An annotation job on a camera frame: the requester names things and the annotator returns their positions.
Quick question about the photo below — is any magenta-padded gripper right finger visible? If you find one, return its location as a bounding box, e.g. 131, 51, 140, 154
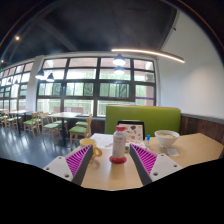
128, 143, 184, 186

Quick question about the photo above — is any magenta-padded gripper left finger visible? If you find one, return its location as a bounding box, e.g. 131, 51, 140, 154
43, 144, 94, 186

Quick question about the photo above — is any clear bottle with red cap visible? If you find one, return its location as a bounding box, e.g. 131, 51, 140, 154
111, 124, 128, 160

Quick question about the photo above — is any white paper napkin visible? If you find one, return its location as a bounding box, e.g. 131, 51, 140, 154
165, 147, 180, 157

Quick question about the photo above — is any white bowl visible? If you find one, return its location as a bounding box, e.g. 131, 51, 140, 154
154, 129, 181, 149

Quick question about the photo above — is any yellow mug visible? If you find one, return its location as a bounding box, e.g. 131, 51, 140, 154
79, 137, 103, 159

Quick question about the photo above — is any group of green-seated wooden chairs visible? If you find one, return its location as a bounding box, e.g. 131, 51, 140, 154
0, 111, 94, 149

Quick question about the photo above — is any black-framed tablet with stickers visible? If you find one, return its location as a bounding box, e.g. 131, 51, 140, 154
117, 120, 146, 143

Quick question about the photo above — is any green upholstered bench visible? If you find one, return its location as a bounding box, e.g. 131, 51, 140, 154
104, 104, 182, 138

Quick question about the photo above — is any white paper sheet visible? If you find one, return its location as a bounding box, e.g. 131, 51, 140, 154
89, 132, 115, 149

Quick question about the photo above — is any wooden dining table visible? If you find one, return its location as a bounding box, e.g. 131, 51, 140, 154
46, 111, 83, 147
6, 109, 31, 135

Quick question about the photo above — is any black pendant lamp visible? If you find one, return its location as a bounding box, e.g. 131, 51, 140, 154
45, 72, 56, 83
112, 53, 127, 67
35, 69, 46, 81
113, 65, 126, 76

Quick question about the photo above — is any long linear ceiling light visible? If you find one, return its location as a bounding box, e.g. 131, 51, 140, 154
110, 48, 186, 64

